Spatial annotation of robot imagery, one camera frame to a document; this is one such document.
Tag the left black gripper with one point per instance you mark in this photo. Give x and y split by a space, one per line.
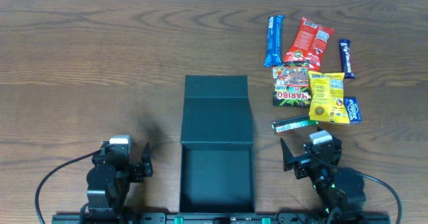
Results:
134 170

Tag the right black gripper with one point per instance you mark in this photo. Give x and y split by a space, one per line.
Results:
306 160

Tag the yellow snack bag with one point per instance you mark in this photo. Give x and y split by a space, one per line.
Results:
327 103

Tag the dark green gift box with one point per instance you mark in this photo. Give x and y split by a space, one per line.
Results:
217 146

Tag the Haribo gummy candy bag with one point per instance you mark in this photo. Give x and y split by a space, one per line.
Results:
291 86

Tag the blue cookie packet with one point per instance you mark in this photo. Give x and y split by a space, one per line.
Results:
274 41

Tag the red snack bag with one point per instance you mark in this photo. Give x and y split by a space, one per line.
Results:
309 44

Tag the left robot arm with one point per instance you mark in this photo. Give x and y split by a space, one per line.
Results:
109 183

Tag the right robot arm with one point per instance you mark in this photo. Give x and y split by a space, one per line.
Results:
341 190

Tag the green gum pack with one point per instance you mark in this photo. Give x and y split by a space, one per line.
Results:
292 123

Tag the blue Eclipse mints box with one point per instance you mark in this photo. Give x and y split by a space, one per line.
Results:
353 110

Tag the purple Dairy Milk bar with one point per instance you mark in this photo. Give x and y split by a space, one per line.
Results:
345 58

